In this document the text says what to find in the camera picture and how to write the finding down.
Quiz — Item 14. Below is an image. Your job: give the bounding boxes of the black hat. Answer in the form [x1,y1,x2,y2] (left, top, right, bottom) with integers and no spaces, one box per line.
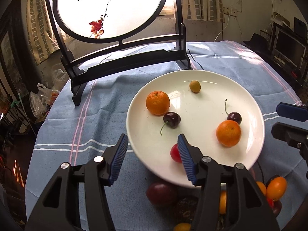
[244,33,269,51]

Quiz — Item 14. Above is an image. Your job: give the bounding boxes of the plastic bag with oranges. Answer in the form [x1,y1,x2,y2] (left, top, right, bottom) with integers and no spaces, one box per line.
[29,83,60,119]

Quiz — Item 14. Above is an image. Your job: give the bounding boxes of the clear plastic bag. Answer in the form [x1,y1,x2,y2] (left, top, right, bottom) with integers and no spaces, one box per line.
[51,63,67,85]

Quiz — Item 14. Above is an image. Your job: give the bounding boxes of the round painted screen black stand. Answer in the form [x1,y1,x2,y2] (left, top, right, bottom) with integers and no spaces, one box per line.
[43,0,193,106]

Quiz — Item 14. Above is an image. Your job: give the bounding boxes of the white round plate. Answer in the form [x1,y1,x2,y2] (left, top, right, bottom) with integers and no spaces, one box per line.
[126,70,265,188]

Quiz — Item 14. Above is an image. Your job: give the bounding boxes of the textured orange mandarin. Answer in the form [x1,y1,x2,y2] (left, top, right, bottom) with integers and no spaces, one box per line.
[216,120,242,148]
[146,91,171,116]

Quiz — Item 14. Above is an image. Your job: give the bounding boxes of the black cable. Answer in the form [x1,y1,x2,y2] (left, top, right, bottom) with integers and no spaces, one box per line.
[186,49,205,71]

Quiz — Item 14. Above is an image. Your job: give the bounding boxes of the purple passion fruit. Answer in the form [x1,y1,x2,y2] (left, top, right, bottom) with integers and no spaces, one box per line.
[146,182,180,207]

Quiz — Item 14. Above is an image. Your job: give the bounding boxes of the checked beige curtain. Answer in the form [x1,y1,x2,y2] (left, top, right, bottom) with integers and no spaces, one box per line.
[25,0,63,65]
[178,0,225,23]

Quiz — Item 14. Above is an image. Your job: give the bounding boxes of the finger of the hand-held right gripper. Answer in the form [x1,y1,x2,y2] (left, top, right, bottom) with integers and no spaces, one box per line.
[271,122,308,166]
[276,102,308,123]

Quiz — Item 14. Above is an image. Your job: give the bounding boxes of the smooth orange kumquat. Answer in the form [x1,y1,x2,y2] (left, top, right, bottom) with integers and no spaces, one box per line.
[266,176,287,201]
[218,191,227,214]
[255,181,267,196]

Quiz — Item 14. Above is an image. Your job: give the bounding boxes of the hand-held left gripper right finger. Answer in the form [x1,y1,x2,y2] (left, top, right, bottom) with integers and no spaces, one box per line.
[177,133,281,231]

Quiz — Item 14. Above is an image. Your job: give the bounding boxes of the small yellow-green fruit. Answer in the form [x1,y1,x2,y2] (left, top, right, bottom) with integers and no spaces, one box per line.
[189,80,201,93]

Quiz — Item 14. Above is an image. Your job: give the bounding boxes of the yellow-green citrus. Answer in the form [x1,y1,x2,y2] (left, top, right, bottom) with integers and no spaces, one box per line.
[173,223,192,231]

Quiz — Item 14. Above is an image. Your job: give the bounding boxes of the blue striped tablecloth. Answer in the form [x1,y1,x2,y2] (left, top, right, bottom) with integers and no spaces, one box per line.
[25,40,302,231]

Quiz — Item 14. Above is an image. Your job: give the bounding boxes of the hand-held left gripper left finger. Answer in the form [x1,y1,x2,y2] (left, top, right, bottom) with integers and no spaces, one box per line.
[25,133,128,231]

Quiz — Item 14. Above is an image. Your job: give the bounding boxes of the white cable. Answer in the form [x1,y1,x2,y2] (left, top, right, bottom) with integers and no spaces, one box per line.
[213,14,232,42]

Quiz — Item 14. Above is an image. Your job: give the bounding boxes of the dark round fruit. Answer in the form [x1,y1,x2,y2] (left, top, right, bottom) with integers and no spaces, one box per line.
[272,200,282,217]

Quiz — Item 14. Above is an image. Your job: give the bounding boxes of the computer monitor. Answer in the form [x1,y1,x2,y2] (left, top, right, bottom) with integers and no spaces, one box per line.
[274,27,306,66]

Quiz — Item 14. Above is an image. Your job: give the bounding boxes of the dark red cherry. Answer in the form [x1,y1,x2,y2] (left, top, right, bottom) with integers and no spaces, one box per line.
[224,99,242,125]
[160,111,181,136]

